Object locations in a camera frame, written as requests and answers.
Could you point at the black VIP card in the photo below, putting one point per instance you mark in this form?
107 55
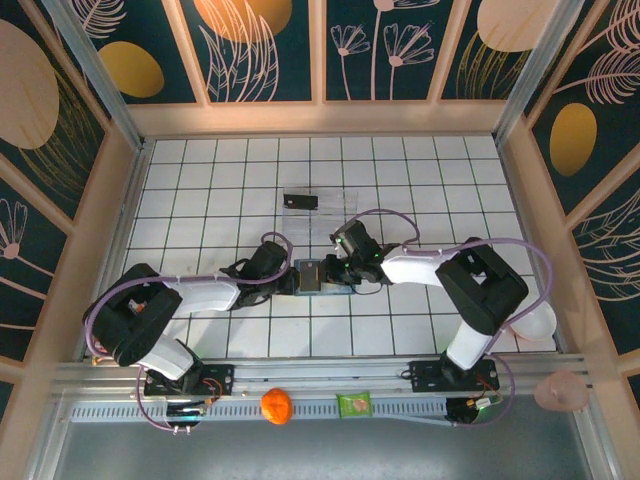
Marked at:
310 276
300 201

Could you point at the teal leather card holder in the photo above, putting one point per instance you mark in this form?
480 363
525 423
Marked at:
332 290

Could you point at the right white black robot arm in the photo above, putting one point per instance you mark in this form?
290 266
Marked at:
415 267

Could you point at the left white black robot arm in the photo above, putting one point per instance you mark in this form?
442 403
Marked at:
200 295

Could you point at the clear plastic tray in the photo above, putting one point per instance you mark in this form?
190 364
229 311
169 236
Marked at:
340 215

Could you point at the orange ball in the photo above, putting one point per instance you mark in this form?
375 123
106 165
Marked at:
276 406

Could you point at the green snack packet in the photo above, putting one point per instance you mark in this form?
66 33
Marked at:
354 405

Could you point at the small control board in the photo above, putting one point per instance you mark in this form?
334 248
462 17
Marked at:
475 410
186 412

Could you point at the white bowl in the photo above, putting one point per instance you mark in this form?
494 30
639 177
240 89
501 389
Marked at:
540 325

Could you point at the pink plastic cup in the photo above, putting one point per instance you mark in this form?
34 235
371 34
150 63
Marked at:
561 392

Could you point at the aluminium mounting rail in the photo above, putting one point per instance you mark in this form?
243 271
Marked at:
320 372

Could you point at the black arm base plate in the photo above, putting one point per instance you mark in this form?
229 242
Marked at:
220 380
425 377

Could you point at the aluminium frame post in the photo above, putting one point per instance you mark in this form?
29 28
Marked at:
537 65
95 75

